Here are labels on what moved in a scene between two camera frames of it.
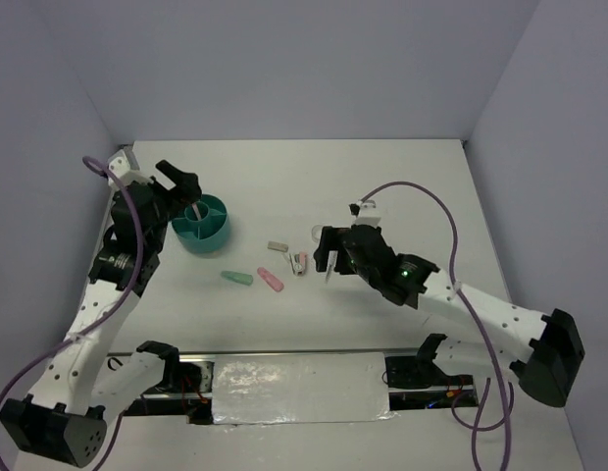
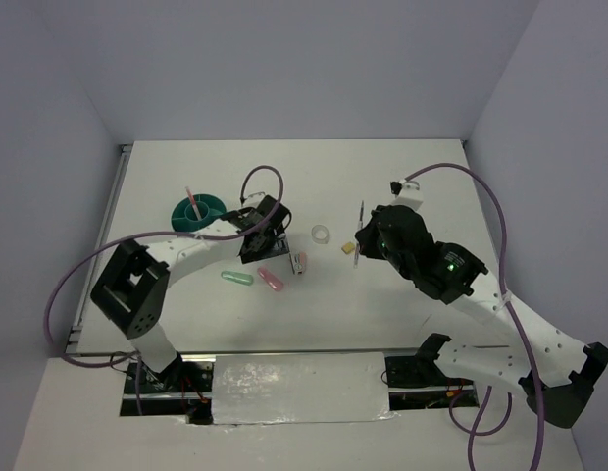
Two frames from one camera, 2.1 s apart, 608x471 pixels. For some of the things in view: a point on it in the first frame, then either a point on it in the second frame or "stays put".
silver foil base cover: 324,388 stays put
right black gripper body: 363,271 → 372,245
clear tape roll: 317,233 stays put
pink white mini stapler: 298,265 stays put
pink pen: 196,211 stays put
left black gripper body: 165,205 → 275,245
